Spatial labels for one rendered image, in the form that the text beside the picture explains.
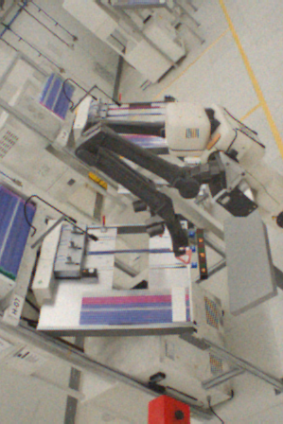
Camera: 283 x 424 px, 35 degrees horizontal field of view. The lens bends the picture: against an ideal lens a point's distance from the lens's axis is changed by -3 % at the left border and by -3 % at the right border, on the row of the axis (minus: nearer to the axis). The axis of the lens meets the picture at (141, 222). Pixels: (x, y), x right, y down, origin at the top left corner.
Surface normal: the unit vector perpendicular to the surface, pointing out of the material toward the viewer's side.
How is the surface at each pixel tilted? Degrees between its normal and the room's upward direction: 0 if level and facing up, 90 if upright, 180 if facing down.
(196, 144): 90
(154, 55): 90
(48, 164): 90
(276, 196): 90
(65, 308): 43
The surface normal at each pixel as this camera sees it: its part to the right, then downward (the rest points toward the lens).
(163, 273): -0.08, -0.74
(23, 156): -0.02, 0.67
